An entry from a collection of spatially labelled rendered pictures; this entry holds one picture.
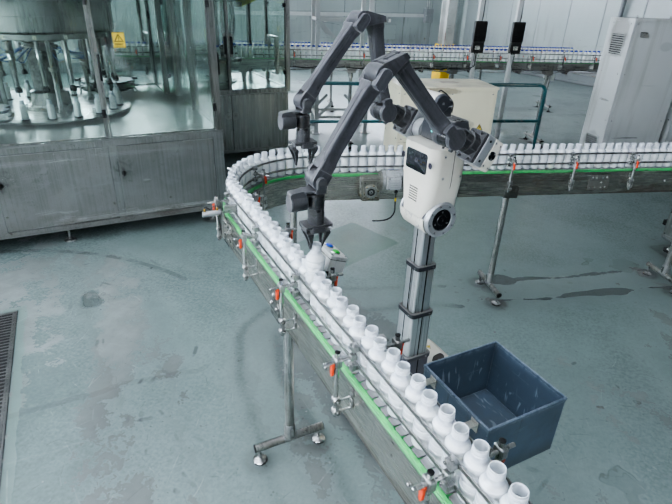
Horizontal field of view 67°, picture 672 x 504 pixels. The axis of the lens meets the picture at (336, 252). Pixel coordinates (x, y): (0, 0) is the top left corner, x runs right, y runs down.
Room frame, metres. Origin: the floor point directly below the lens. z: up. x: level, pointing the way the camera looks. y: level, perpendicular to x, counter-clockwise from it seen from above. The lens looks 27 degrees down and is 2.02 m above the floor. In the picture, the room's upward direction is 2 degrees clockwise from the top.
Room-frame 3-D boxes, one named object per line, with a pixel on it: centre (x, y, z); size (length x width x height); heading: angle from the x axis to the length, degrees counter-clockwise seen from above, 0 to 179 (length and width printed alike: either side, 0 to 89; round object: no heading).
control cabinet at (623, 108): (6.72, -3.70, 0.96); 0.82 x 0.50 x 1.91; 99
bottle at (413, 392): (0.99, -0.22, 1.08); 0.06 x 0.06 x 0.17
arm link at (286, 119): (2.00, 0.18, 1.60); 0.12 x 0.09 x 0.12; 118
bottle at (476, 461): (0.78, -0.33, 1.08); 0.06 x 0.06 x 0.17
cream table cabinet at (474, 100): (5.88, -1.11, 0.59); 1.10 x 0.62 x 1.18; 99
